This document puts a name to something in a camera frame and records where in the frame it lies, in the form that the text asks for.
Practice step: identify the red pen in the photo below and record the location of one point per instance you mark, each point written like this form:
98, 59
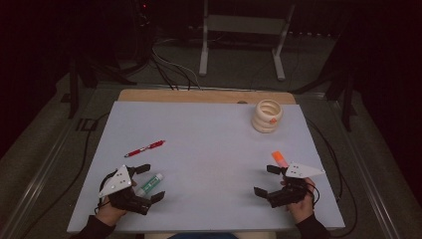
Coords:
146, 148

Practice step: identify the orange highlighter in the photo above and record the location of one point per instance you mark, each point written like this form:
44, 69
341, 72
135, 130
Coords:
279, 158

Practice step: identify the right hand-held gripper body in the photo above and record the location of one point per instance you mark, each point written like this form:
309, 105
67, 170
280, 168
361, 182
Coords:
292, 194

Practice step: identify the person's left hand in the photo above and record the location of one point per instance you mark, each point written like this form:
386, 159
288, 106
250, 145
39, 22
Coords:
109, 212

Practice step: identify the dark device with red light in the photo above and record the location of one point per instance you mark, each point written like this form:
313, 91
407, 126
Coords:
143, 20

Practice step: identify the cream ribbed pen holder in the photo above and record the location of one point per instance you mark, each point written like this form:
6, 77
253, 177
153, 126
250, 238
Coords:
262, 124

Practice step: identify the metal floor rail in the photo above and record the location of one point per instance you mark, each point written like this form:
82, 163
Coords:
368, 176
36, 184

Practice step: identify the pale grey table mat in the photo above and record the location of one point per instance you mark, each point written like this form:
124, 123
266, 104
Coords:
205, 149

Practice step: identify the black tripod stand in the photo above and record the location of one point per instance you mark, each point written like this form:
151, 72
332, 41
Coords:
73, 96
346, 106

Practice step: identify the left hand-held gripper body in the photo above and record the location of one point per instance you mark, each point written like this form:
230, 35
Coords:
116, 186

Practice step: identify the green and white glue stick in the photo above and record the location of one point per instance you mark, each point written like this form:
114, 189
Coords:
149, 184

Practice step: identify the grey metal stand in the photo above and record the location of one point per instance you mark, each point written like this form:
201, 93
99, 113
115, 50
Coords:
245, 25

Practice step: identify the person's right hand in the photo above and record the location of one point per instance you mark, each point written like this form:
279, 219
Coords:
302, 210

